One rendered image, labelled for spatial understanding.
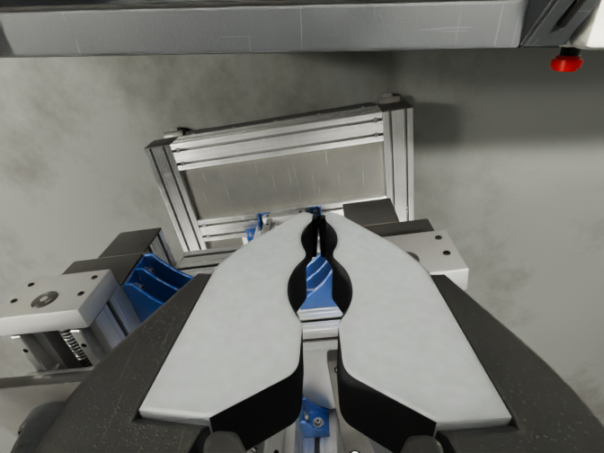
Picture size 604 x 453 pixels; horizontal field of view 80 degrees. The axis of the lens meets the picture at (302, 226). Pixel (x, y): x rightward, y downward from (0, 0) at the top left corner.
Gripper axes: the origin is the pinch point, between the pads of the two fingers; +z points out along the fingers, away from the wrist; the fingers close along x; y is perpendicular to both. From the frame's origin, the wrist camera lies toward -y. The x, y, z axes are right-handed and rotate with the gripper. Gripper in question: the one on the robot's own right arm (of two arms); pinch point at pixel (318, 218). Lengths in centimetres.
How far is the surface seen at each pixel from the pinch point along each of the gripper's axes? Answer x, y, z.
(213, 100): -37, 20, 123
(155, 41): -15.6, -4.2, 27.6
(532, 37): 19.6, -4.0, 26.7
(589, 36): 23.4, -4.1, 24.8
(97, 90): -78, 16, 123
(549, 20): 20.0, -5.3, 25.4
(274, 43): -4.1, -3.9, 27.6
